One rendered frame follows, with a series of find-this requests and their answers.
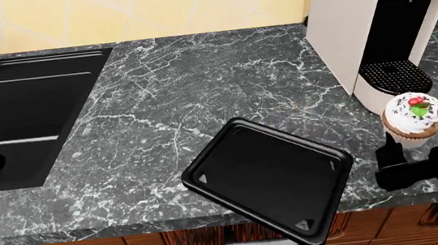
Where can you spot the white frosted cherry cupcake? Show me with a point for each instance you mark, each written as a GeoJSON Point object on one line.
{"type": "Point", "coordinates": [406, 122]}

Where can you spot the black perforated drip tray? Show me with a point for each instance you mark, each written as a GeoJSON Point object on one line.
{"type": "Point", "coordinates": [397, 76]}

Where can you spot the black rectangular baking tray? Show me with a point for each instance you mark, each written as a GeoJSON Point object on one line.
{"type": "Point", "coordinates": [265, 178]}

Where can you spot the black kitchen sink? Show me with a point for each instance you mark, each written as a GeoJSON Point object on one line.
{"type": "Point", "coordinates": [19, 119]}

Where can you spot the white and grey coffee machine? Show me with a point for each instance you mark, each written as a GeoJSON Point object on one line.
{"type": "Point", "coordinates": [340, 30]}

